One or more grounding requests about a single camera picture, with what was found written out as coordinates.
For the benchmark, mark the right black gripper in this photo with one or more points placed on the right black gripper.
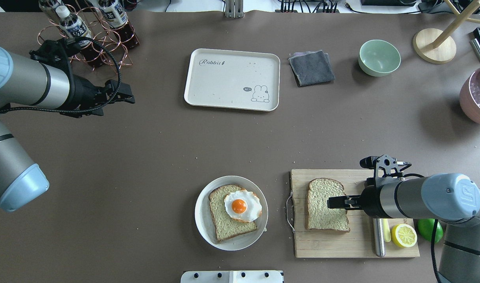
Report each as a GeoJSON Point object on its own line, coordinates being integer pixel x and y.
{"type": "Point", "coordinates": [370, 201]}

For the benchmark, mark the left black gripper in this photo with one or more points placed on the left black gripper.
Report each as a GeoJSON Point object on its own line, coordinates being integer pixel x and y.
{"type": "Point", "coordinates": [84, 93]}

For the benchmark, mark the bread slice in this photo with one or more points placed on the bread slice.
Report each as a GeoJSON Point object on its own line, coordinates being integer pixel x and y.
{"type": "Point", "coordinates": [319, 215]}
{"type": "Point", "coordinates": [225, 227]}

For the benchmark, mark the fried egg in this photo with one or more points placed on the fried egg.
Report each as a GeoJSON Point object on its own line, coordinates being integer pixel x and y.
{"type": "Point", "coordinates": [243, 206]}

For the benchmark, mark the white round plate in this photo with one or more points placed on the white round plate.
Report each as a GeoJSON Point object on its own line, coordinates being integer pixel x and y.
{"type": "Point", "coordinates": [205, 224]}

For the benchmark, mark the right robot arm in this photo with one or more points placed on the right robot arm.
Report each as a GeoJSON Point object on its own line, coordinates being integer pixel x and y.
{"type": "Point", "coordinates": [451, 198]}

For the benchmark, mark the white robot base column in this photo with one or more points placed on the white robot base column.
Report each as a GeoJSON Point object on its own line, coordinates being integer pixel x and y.
{"type": "Point", "coordinates": [233, 276]}

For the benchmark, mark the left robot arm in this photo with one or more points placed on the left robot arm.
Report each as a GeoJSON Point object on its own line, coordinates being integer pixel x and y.
{"type": "Point", "coordinates": [44, 82]}

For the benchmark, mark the cream rabbit tray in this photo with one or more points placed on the cream rabbit tray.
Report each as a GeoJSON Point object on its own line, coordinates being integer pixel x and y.
{"type": "Point", "coordinates": [233, 79]}

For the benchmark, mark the wooden cutting board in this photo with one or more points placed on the wooden cutting board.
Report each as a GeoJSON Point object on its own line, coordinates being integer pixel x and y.
{"type": "Point", "coordinates": [358, 243]}

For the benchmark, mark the half lemon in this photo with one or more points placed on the half lemon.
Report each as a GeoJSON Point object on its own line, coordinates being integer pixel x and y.
{"type": "Point", "coordinates": [404, 236]}

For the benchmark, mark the drink bottle middle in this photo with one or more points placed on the drink bottle middle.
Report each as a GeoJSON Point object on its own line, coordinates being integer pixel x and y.
{"type": "Point", "coordinates": [113, 12]}

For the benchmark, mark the drink bottle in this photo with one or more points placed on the drink bottle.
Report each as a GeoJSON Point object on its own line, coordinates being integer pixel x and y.
{"type": "Point", "coordinates": [113, 12]}
{"type": "Point", "coordinates": [49, 8]}
{"type": "Point", "coordinates": [71, 24]}

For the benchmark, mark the drink bottle front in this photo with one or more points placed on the drink bottle front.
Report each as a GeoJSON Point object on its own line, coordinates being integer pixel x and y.
{"type": "Point", "coordinates": [71, 24]}

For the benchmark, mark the green lime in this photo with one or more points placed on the green lime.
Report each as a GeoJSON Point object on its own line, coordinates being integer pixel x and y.
{"type": "Point", "coordinates": [426, 228]}

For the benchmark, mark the drink bottle back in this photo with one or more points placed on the drink bottle back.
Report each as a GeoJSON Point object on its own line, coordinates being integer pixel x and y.
{"type": "Point", "coordinates": [49, 8]}

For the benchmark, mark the grey folded cloth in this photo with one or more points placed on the grey folded cloth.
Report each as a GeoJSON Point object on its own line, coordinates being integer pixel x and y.
{"type": "Point", "coordinates": [311, 68]}

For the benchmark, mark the mint green bowl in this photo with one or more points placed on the mint green bowl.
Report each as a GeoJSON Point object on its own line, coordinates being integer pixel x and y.
{"type": "Point", "coordinates": [378, 58]}

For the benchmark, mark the pink bowl with ice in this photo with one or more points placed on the pink bowl with ice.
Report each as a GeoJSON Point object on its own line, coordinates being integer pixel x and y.
{"type": "Point", "coordinates": [469, 98]}

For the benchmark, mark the wooden cup stand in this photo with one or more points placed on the wooden cup stand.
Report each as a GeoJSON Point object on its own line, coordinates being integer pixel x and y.
{"type": "Point", "coordinates": [437, 46]}

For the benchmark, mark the metal handled knife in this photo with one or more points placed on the metal handled knife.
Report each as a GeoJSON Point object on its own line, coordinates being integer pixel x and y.
{"type": "Point", "coordinates": [379, 238]}

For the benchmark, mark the copper wire bottle rack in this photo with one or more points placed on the copper wire bottle rack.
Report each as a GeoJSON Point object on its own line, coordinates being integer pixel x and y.
{"type": "Point", "coordinates": [117, 41]}

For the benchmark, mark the aluminium frame post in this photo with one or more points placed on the aluminium frame post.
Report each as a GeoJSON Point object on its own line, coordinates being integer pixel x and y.
{"type": "Point", "coordinates": [234, 8]}

